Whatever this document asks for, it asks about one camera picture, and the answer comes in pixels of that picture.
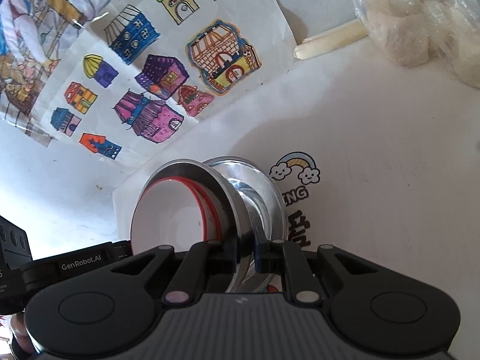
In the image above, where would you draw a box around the deep steel mixing bowl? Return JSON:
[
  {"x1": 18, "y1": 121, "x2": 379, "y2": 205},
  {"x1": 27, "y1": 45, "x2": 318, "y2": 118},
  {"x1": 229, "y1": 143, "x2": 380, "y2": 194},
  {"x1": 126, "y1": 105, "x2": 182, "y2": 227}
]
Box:
[{"x1": 133, "y1": 160, "x2": 252, "y2": 307}]

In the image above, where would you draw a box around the shallow steel plate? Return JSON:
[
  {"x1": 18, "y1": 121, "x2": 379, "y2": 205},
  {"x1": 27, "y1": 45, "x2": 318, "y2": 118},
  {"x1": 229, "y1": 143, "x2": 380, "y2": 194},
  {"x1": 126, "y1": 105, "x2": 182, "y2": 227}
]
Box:
[{"x1": 204, "y1": 156, "x2": 287, "y2": 293}]

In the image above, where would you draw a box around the white red-rimmed bowl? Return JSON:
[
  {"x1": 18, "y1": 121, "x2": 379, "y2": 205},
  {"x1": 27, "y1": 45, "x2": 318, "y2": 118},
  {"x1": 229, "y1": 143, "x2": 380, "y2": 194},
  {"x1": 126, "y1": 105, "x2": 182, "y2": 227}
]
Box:
[
  {"x1": 188, "y1": 180, "x2": 222, "y2": 241},
  {"x1": 130, "y1": 176, "x2": 206, "y2": 254}
]

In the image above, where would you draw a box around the white red-rimmed bowl front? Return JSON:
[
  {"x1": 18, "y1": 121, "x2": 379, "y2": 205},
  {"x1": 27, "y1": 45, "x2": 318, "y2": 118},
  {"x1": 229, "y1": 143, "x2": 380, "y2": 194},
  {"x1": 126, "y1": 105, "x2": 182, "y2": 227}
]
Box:
[{"x1": 188, "y1": 180, "x2": 222, "y2": 241}]

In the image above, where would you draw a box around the person left hand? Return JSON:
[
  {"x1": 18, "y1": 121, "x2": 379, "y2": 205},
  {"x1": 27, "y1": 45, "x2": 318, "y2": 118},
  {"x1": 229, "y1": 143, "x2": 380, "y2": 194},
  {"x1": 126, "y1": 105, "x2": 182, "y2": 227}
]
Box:
[{"x1": 10, "y1": 312, "x2": 38, "y2": 359}]

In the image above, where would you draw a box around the colourful houses drawing paper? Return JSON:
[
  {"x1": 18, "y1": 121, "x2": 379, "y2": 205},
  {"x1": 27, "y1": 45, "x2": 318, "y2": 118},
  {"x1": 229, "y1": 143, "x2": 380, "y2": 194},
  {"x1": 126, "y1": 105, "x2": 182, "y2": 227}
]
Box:
[{"x1": 33, "y1": 0, "x2": 295, "y2": 169}]

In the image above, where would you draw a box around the cream rolled stick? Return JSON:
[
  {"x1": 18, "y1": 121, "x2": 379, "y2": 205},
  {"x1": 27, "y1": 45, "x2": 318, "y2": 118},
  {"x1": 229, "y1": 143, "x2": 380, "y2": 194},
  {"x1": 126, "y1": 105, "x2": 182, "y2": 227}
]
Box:
[{"x1": 294, "y1": 19, "x2": 368, "y2": 60}]

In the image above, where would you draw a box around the clear bag of white buns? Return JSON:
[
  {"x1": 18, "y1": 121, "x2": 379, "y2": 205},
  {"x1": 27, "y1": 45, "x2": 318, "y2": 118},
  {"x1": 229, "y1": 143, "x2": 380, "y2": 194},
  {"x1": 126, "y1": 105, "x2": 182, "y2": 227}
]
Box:
[{"x1": 355, "y1": 0, "x2": 479, "y2": 88}]

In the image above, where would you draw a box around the boy with fan drawing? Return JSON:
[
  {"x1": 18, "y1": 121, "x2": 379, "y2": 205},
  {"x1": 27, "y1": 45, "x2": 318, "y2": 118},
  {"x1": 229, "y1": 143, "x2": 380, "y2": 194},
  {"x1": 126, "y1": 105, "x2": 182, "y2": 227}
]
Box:
[{"x1": 1, "y1": 0, "x2": 110, "y2": 146}]

